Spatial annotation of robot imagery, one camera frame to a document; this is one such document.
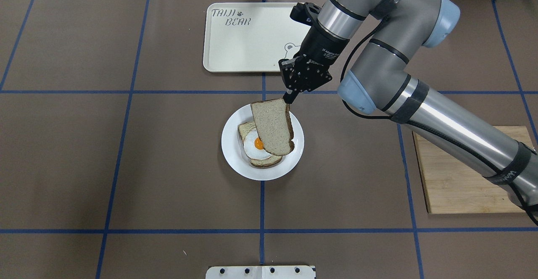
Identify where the white column base plate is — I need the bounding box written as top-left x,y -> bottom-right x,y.
205,265 -> 317,279

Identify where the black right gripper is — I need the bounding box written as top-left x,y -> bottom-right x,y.
278,23 -> 349,105

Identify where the white round plate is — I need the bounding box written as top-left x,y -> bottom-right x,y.
221,105 -> 304,181

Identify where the bread slice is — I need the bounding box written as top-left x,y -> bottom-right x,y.
250,98 -> 295,156
237,121 -> 282,168

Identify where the fried egg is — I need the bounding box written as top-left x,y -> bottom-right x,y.
243,129 -> 272,160

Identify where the cream bear serving tray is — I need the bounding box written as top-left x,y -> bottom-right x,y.
203,2 -> 310,73

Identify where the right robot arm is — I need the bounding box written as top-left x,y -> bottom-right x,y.
278,0 -> 537,222

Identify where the wooden cutting board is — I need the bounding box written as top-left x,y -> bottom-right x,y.
413,133 -> 523,214

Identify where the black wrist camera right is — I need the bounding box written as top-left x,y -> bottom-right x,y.
289,2 -> 322,26

